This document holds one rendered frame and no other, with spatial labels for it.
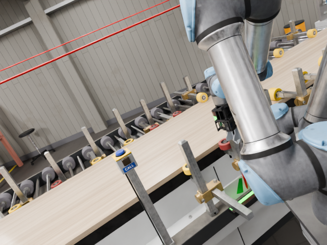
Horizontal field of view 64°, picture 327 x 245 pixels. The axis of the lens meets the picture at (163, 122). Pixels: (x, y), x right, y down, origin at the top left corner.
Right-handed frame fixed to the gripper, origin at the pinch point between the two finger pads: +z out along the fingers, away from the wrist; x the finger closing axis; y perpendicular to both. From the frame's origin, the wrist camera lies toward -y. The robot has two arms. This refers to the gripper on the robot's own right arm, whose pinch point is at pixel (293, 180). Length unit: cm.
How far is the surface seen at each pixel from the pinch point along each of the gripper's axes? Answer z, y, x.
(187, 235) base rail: 12, -25, -46
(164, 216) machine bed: 12, -47, -48
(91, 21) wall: -143, -499, 73
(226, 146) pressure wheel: -8.1, -38.2, -2.1
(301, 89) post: -19, -24, 45
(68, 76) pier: -64, -517, -20
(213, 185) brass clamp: -2.4, -25.1, -23.8
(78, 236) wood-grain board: -8, -46, -88
